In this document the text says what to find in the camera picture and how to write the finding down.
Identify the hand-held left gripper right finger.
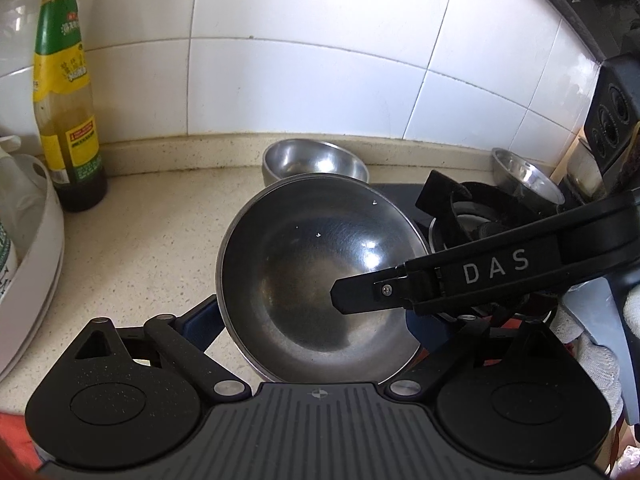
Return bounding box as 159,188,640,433
385,312,576,401

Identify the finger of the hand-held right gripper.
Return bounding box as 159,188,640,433
331,262,408,317

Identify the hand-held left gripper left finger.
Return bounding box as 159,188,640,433
72,295,251,401

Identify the stainless steel bowl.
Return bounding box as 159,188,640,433
491,147,566,207
262,139,371,186
215,172,431,383

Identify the person's right hand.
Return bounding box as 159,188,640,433
550,287,640,423

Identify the black gas stove burner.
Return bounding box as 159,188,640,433
370,182,566,328

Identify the black stove pan support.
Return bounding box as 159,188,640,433
416,170,593,261

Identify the white two-tier condiment rack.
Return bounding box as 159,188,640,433
0,135,66,383

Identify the red cloth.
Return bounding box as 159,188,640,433
0,422,43,480

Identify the green yellow label sauce bottle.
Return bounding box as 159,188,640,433
32,0,108,212

